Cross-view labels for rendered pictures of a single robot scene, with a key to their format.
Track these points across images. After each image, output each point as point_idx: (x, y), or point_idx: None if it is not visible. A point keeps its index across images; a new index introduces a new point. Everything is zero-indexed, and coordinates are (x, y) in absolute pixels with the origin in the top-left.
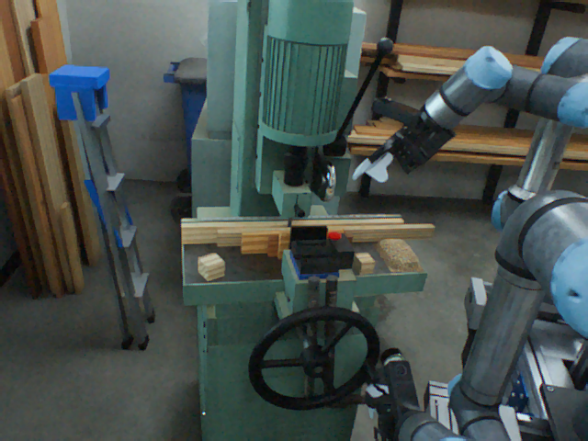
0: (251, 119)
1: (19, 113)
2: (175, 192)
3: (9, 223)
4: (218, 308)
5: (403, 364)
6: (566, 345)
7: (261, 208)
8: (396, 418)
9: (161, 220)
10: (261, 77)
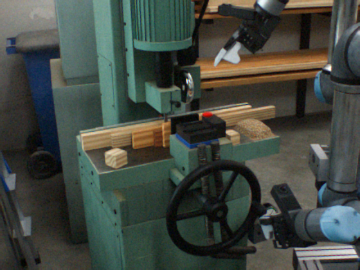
0: (119, 46)
1: None
2: (26, 157)
3: None
4: (126, 190)
5: (284, 185)
6: None
7: (135, 119)
8: (288, 221)
9: (20, 181)
10: (123, 11)
